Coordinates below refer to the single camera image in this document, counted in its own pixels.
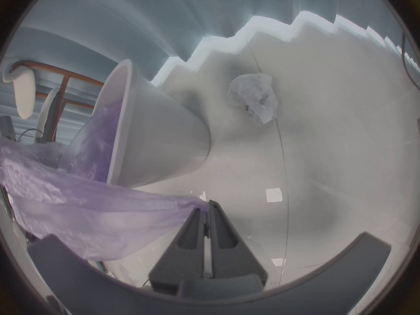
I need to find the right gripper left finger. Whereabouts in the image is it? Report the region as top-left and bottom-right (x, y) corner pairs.
(149, 205), (209, 291)

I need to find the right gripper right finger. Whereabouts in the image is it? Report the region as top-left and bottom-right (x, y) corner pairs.
(209, 199), (268, 287)

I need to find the purple plastic bag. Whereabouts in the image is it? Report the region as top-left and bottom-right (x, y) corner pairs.
(0, 105), (211, 262)

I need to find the white trash bin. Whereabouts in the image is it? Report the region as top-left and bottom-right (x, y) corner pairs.
(59, 58), (211, 190)

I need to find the crumpled white paper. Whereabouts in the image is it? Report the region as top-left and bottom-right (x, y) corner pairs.
(228, 72), (278, 127)

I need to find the wooden chair with cream cushions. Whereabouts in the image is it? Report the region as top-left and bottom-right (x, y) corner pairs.
(3, 60), (106, 144)

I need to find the pale blue curtain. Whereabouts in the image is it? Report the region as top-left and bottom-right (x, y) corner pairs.
(3, 0), (420, 144)

